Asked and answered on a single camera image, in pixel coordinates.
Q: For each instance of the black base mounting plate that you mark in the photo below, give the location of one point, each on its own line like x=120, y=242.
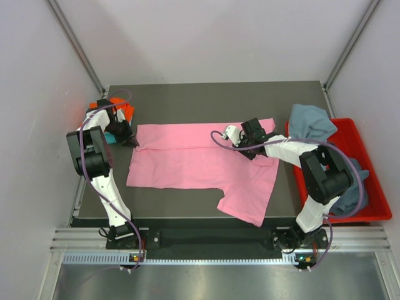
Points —
x=206, y=238

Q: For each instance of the right aluminium frame post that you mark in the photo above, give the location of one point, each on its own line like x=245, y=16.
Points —
x=356, y=34

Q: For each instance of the folded teal t shirt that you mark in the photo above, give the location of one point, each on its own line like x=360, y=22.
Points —
x=110, y=137

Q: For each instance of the pink t shirt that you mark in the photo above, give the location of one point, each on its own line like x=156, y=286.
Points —
x=183, y=156

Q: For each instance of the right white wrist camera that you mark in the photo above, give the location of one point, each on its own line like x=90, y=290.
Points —
x=232, y=134

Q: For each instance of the aluminium frame post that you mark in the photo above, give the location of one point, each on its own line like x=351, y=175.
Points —
x=69, y=33
x=356, y=34

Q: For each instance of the grey-blue t shirt lower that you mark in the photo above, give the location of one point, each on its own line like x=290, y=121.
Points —
x=349, y=200

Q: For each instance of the left aluminium frame post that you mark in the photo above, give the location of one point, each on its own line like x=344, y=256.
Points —
x=69, y=33

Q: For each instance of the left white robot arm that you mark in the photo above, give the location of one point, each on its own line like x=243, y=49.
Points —
x=92, y=159

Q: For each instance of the red plastic bin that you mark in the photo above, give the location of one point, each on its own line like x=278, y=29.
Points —
x=349, y=141

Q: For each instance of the grey slotted cable duct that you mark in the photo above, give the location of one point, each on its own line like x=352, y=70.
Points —
x=129, y=259

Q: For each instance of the grey-blue t shirt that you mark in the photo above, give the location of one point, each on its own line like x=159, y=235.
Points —
x=349, y=200
x=310, y=122

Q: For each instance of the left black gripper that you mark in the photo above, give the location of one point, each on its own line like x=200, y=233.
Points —
x=127, y=139

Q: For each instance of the grey-blue t shirt upper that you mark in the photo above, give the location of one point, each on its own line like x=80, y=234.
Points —
x=310, y=122

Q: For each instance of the front aluminium frame rail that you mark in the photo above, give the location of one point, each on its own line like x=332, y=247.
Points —
x=344, y=239

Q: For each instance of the folded orange t shirt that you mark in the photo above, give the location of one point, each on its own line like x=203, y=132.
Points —
x=120, y=104

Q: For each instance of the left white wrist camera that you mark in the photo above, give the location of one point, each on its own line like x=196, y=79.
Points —
x=120, y=116

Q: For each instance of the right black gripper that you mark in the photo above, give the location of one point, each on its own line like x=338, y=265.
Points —
x=251, y=156

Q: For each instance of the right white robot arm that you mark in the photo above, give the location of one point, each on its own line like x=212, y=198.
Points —
x=325, y=172

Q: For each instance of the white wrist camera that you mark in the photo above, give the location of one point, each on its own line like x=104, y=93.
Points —
x=120, y=116
x=232, y=134

